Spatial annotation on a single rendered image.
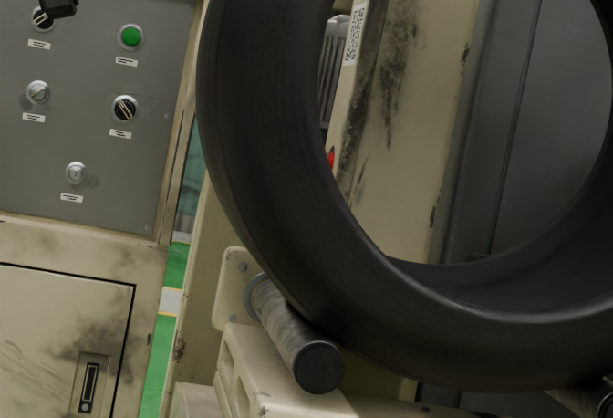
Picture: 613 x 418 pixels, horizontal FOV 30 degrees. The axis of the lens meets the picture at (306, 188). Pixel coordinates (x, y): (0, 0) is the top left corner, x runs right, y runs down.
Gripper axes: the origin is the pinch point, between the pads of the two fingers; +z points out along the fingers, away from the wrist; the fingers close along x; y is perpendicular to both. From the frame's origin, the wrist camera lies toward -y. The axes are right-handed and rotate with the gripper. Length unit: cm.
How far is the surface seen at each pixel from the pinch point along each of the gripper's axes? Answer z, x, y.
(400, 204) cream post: 30.1, 26.2, -16.3
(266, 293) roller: 16.4, 16.1, -29.5
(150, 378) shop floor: 38, 347, -120
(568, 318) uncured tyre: 37.6, -11.8, -20.4
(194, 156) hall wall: 67, 887, -50
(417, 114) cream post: 28.7, 26.2, -5.6
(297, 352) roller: 16.1, -9.8, -30.1
